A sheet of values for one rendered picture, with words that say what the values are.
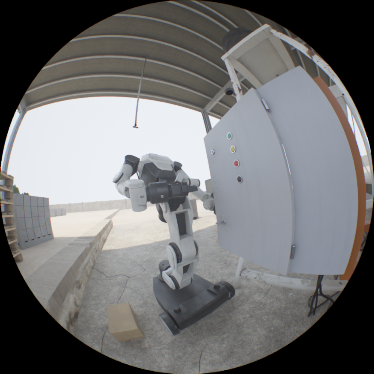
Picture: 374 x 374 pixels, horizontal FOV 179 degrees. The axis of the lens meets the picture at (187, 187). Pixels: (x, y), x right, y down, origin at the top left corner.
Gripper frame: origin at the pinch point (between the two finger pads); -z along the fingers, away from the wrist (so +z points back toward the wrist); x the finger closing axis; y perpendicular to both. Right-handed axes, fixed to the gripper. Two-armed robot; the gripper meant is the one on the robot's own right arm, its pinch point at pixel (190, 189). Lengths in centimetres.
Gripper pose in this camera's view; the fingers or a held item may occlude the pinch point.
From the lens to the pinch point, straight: 53.1
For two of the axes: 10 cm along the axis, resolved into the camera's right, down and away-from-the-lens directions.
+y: 1.3, 9.9, -1.0
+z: -9.4, 1.0, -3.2
